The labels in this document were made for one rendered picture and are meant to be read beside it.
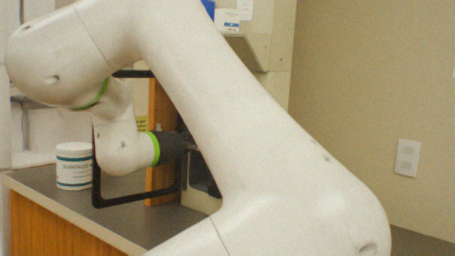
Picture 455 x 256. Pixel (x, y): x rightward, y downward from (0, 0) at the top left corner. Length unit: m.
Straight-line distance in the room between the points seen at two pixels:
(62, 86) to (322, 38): 1.14
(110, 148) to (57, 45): 0.45
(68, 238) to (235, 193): 1.22
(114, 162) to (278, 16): 0.58
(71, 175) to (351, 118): 1.00
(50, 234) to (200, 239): 1.34
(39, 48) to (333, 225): 0.43
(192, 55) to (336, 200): 0.24
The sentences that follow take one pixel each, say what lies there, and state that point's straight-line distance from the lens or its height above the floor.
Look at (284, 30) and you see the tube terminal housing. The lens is 1.25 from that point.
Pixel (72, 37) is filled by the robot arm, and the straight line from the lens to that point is 0.61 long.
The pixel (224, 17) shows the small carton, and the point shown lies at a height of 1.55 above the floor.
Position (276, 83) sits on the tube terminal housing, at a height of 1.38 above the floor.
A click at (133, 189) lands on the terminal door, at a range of 1.36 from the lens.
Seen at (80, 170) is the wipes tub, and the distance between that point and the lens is 1.63.
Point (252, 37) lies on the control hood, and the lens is 1.13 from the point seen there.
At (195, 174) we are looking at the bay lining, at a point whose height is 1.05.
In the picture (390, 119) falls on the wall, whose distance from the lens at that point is 1.51.
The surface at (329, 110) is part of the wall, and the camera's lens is 1.60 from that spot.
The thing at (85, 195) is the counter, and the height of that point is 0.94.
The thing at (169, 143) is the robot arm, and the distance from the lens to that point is 1.11.
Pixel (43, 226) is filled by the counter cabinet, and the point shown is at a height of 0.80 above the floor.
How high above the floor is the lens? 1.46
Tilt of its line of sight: 10 degrees down
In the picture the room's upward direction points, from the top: 4 degrees clockwise
